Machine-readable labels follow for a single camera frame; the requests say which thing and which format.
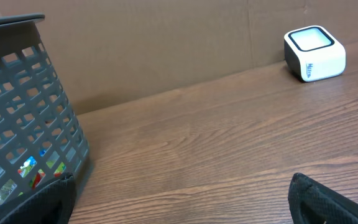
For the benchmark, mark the grey plastic mesh basket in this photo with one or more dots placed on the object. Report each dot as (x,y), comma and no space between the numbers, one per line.
(36,116)

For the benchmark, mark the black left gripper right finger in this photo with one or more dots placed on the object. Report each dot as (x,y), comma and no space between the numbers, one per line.
(312,202)

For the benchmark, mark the white barcode scanner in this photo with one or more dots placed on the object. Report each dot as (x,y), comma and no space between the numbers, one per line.
(312,54)

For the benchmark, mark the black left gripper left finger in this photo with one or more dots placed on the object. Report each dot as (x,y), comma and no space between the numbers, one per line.
(50,202)

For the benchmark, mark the green snack packet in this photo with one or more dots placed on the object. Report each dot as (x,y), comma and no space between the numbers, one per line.
(23,171)

